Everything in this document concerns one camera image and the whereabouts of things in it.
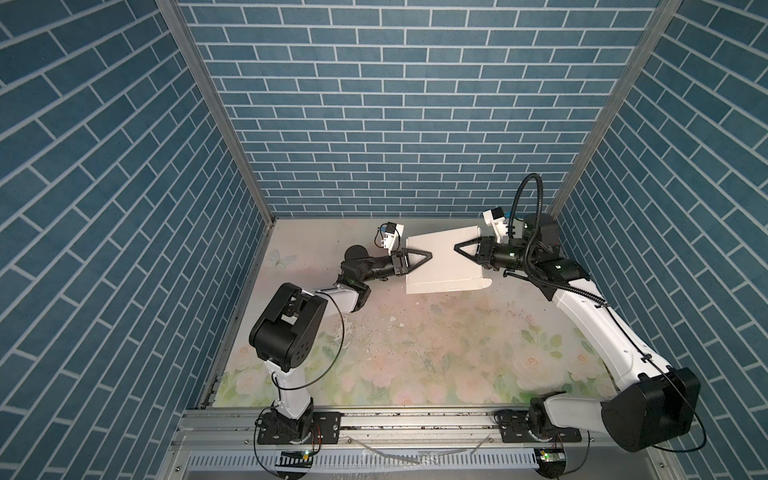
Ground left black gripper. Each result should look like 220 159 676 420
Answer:
356 253 427 285

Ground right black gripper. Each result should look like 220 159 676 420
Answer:
454 235 536 274

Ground white paper box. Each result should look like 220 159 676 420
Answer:
405 226 492 295

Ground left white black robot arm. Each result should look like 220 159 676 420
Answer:
248 245 433 443

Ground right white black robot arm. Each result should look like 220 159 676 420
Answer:
453 209 701 452

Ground right circuit board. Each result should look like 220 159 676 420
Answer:
534 449 567 476

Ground circuit board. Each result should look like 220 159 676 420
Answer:
275 451 316 470
534 449 567 476

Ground left circuit board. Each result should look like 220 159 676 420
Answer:
275 451 316 470

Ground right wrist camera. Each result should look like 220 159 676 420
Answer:
483 207 509 243

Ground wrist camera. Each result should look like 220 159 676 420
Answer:
374 222 404 253
483 207 509 243

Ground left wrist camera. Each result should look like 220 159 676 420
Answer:
374 222 404 253

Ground black corrugated camera cable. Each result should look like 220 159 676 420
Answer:
506 172 610 307

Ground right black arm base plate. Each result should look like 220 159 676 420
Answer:
492 409 582 444

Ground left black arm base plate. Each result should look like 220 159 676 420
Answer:
256 409 342 445

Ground aluminium front rail frame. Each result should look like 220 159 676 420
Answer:
158 406 685 479

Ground right aluminium corner post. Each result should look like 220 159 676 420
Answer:
547 0 682 218

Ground aluminium corner post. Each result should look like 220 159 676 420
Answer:
547 0 682 218
156 0 275 229

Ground left aluminium corner post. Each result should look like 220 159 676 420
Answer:
156 0 275 229

